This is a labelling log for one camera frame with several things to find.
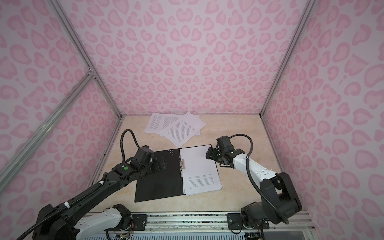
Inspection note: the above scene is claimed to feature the aluminium frame left post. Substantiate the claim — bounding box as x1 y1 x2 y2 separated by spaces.
47 0 123 120

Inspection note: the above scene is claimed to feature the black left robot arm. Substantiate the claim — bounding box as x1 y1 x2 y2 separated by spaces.
18 146 167 240

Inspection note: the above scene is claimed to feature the white text sheet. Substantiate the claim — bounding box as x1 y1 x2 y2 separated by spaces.
161 112 206 148

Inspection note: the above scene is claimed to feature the aluminium frame right post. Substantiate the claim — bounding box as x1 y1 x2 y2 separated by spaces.
260 0 318 119

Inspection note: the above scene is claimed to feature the red black folder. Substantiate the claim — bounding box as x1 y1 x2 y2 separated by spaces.
134 144 221 203

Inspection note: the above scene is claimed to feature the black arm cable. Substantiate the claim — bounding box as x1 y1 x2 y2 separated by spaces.
120 128 142 164
227 133 290 225

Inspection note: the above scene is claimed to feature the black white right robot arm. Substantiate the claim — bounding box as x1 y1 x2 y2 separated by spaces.
206 134 302 228

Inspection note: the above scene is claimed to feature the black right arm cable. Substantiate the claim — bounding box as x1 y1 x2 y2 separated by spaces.
227 133 290 225

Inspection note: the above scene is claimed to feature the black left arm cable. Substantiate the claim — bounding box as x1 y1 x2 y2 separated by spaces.
120 128 142 164

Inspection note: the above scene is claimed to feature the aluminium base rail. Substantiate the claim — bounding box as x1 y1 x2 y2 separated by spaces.
55 210 319 240

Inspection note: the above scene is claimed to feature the aluminium frame diagonal bar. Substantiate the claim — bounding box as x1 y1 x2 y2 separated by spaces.
1 71 95 192

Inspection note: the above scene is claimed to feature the aluminium frame post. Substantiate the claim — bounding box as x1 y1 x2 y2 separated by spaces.
47 0 123 120
260 0 318 119

